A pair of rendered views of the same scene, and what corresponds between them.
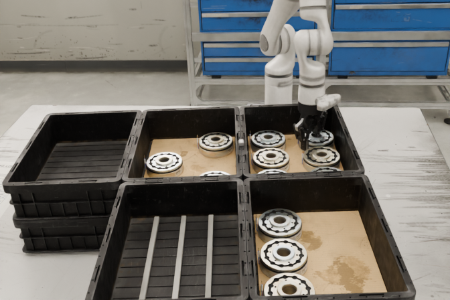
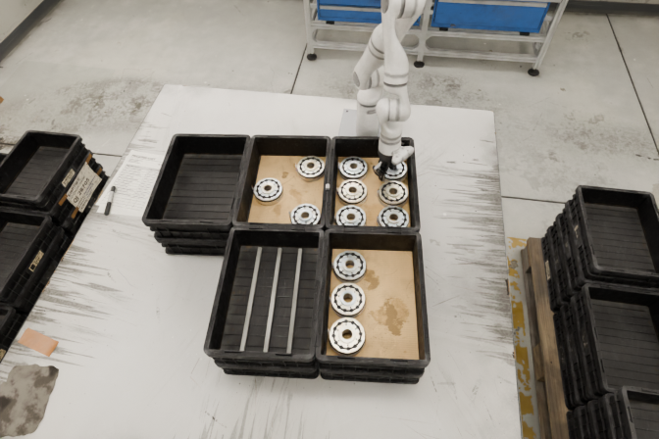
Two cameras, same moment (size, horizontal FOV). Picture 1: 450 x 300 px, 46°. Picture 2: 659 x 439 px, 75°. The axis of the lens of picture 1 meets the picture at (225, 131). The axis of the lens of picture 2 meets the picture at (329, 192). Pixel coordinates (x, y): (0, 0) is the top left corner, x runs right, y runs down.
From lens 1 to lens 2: 59 cm
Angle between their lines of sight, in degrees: 25
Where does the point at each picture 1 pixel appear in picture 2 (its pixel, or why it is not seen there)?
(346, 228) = (399, 268)
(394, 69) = (491, 24)
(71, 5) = not seen: outside the picture
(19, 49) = not seen: outside the picture
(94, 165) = (214, 183)
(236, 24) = not seen: outside the picture
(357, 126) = (435, 131)
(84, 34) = not seen: outside the picture
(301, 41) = (381, 113)
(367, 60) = (468, 16)
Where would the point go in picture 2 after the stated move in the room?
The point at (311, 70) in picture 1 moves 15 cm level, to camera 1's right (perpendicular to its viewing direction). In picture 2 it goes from (389, 133) to (437, 132)
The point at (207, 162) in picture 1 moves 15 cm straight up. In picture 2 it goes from (302, 186) to (298, 160)
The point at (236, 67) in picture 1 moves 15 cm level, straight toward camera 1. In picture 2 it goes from (347, 15) to (347, 27)
